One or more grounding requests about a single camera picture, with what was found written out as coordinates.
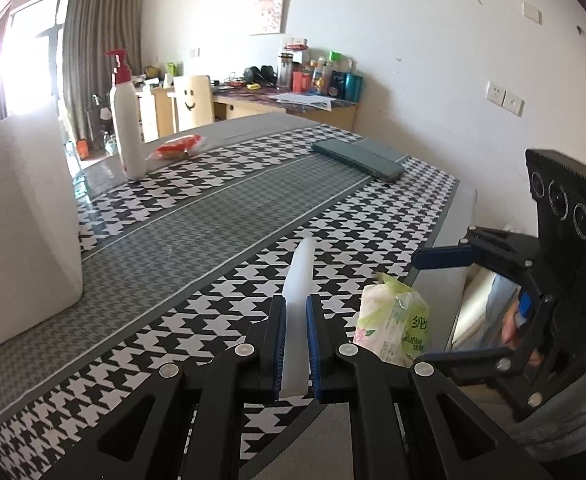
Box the white foam box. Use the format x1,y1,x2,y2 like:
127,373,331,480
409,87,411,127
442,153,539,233
0,112,84,350

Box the red snack packet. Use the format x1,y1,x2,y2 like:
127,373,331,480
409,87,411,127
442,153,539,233
148,134,209,161

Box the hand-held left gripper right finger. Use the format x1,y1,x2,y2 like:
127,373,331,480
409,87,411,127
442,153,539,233
305,294,554,480

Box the cluttered wooden desk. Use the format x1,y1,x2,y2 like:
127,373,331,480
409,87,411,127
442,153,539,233
212,85,359,133

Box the black headphones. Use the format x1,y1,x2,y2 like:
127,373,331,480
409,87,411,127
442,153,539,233
244,65,276,86

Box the white red pump lotion bottle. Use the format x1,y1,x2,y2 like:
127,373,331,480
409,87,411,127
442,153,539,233
105,49,148,181

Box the pink wall picture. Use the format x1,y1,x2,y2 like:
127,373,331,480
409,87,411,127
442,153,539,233
249,0,286,36

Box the dark green flat case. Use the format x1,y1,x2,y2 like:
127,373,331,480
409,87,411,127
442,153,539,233
311,137,405,183

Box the dark drink bottle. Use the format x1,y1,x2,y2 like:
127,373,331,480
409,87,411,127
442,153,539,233
278,52,294,90

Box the person's right hand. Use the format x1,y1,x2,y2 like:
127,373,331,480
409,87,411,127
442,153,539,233
502,305,525,344

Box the white paper sheets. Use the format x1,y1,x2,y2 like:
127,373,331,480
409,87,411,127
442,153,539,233
268,91,333,111

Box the green floral tissue pack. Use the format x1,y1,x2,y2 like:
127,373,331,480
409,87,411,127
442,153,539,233
352,272,431,368

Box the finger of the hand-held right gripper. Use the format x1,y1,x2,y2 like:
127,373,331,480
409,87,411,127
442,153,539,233
412,300,557,423
412,227,542,292

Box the glass balcony door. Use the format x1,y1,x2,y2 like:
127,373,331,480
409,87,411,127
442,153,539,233
3,0,71,126

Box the white squeeze tube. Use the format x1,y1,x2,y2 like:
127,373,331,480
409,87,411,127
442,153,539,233
280,237,318,397

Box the teal canister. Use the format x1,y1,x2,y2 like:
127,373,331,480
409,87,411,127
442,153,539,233
344,72,364,102

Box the wooden smiley face chair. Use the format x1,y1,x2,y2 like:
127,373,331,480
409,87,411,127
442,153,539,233
173,75,213,133

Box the houndstooth tablecloth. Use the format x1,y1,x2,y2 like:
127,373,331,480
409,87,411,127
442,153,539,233
0,112,479,480

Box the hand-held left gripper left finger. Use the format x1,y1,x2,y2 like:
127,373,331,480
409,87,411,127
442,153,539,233
43,295,289,480

